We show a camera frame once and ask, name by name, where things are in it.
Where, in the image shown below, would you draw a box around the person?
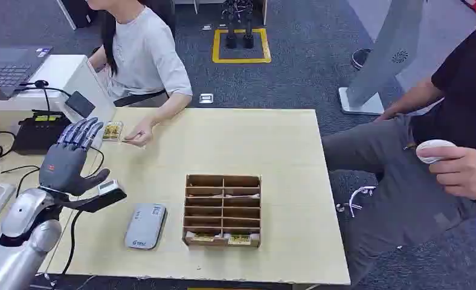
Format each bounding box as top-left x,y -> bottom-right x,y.
86,0 -> 194,148
321,20 -> 476,288

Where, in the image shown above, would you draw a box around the white stand with base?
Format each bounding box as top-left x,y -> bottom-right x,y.
338,0 -> 428,117

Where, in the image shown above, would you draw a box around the stack of yellow cards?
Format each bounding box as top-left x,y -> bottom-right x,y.
101,121 -> 124,142

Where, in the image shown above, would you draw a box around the yellow printed card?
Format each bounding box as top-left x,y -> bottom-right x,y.
227,234 -> 252,246
185,231 -> 224,246

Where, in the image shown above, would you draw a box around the person's hand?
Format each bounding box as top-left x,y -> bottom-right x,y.
426,146 -> 476,201
123,119 -> 155,148
373,105 -> 401,122

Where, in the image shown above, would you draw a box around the grey laptop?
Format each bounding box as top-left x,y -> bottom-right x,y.
0,45 -> 54,102

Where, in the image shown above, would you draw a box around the small black square pad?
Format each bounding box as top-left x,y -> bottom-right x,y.
64,91 -> 96,119

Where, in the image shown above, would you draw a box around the black cable loop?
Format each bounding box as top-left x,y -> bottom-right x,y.
85,146 -> 106,179

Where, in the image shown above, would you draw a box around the white handheld controller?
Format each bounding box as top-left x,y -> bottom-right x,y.
416,138 -> 458,164

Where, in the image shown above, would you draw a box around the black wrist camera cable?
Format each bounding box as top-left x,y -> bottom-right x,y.
61,210 -> 83,276

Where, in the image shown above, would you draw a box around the white box stand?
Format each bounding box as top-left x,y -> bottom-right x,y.
0,54 -> 117,150

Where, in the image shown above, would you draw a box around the black cable with plug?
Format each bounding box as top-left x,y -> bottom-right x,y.
18,79 -> 72,117

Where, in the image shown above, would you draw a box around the black robot legs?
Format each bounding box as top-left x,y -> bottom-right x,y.
221,0 -> 256,50

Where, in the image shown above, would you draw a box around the black box device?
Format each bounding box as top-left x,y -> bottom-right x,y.
12,111 -> 73,156

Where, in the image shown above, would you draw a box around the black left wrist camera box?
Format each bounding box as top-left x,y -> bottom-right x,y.
60,179 -> 127,214

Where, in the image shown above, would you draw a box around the grey card reader device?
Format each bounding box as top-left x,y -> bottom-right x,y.
124,202 -> 168,251

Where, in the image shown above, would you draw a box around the silver metal hook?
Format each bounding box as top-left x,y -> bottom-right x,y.
335,185 -> 378,219

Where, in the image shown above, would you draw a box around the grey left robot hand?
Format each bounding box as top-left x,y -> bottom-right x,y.
39,117 -> 111,198

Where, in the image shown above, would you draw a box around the wooden card box with slots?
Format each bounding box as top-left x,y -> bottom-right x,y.
182,174 -> 262,250

